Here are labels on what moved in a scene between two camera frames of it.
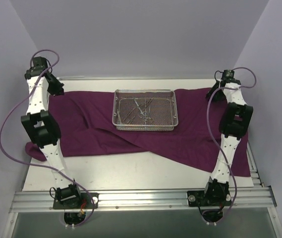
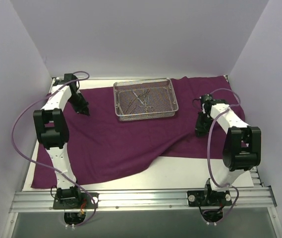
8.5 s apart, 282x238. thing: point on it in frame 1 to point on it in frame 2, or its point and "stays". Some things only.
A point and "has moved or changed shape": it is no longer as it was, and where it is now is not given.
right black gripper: x=215 y=92 to x=201 y=126
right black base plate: x=198 y=198 stays
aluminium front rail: x=248 y=198 stays
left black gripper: x=55 y=85 to x=82 y=105
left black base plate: x=87 y=201 stays
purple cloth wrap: x=85 y=118 has moved or changed shape
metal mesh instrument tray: x=144 y=109 has moved or changed shape
